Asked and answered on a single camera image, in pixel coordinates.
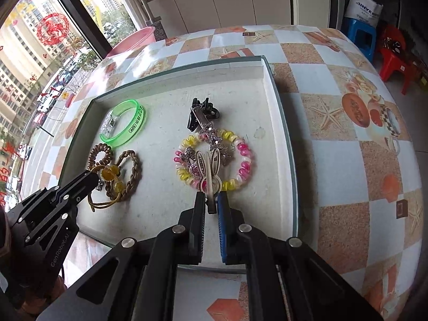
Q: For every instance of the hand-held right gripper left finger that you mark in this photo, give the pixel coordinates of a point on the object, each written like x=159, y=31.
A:
x=198, y=220

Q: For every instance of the white cabinet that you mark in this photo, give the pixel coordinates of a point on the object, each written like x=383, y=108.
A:
x=217, y=3

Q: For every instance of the red plastic stool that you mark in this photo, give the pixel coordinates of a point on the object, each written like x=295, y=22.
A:
x=398, y=60

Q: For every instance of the grey-green shallow tray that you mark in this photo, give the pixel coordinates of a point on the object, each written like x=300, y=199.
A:
x=150, y=180

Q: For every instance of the checkered starfish print tablecloth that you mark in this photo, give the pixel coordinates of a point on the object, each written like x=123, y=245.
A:
x=334, y=160

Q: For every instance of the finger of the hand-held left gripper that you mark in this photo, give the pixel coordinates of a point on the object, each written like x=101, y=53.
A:
x=75, y=182
x=72, y=204

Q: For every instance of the silver star hair clip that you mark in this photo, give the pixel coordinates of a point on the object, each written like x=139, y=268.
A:
x=210, y=137

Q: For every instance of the blue plastic stool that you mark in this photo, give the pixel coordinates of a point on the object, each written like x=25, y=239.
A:
x=361, y=35

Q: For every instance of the pink plastic basin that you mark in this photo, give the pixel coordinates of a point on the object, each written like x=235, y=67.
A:
x=133, y=41

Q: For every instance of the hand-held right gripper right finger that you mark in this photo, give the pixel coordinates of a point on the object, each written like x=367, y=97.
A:
x=223, y=230

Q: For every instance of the red round window decal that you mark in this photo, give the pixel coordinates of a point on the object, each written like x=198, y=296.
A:
x=52, y=28

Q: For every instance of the white printed bag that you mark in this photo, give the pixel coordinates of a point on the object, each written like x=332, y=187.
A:
x=362, y=6

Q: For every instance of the black claw hair clip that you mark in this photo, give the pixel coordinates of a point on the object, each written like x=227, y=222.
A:
x=195, y=113

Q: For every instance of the person's left forearm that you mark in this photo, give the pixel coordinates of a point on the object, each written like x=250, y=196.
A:
x=40, y=299

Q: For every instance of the beige bunny ear hair clip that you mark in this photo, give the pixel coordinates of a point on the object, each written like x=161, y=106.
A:
x=211, y=180

